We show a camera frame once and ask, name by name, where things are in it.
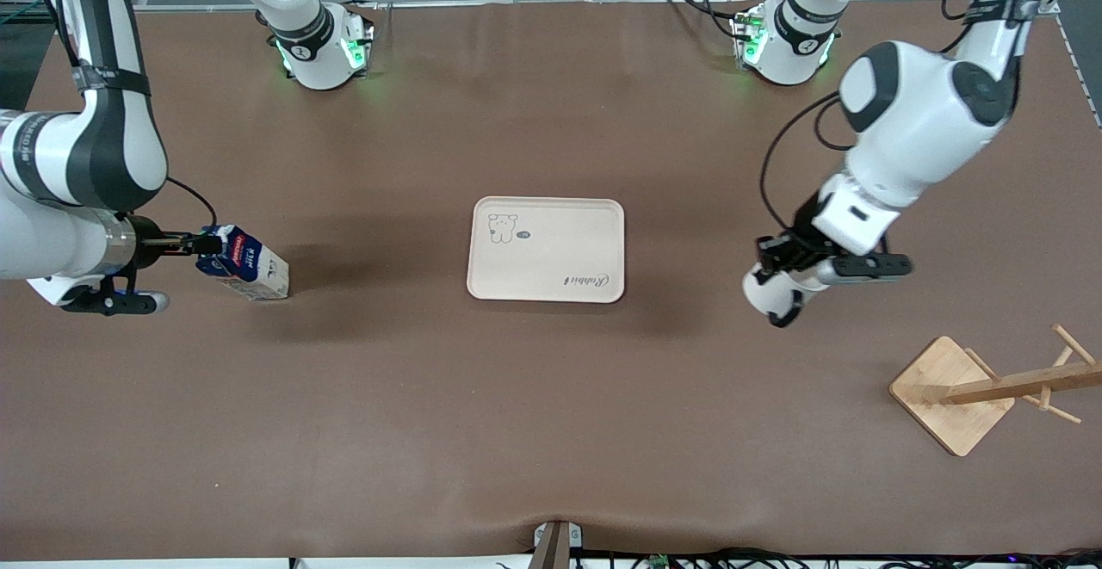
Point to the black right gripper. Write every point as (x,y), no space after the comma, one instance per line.
(147,235)

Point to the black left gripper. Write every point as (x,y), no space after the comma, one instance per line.
(790,250)

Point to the blue white milk carton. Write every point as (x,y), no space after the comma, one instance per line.
(250,268)

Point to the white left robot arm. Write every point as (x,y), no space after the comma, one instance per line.
(913,121)

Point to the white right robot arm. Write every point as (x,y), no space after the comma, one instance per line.
(34,242)

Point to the cream rectangular tray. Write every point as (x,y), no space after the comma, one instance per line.
(551,250)

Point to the wooden mug rack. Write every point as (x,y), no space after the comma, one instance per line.
(947,397)

